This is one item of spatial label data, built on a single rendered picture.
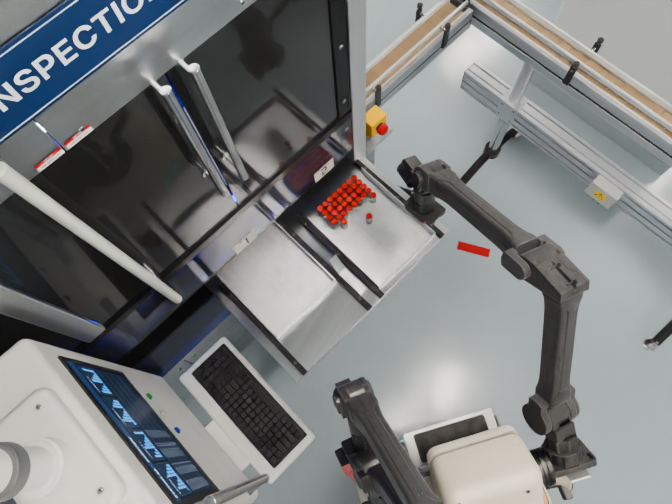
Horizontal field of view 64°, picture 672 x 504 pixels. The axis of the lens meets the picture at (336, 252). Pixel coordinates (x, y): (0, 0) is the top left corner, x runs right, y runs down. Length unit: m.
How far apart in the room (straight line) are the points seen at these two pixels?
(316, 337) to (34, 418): 0.87
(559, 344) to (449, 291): 1.51
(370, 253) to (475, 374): 1.05
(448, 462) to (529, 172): 2.03
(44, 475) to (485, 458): 0.82
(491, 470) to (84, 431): 0.79
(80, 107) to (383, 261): 1.10
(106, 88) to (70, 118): 0.07
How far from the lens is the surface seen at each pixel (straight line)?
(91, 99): 0.96
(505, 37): 2.24
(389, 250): 1.78
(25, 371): 1.20
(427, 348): 2.61
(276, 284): 1.76
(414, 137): 2.99
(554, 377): 1.28
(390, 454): 1.07
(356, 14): 1.35
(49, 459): 1.06
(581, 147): 2.48
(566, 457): 1.40
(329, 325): 1.71
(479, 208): 1.25
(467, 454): 1.24
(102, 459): 1.09
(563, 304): 1.14
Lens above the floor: 2.56
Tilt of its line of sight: 71 degrees down
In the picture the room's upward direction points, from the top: 9 degrees counter-clockwise
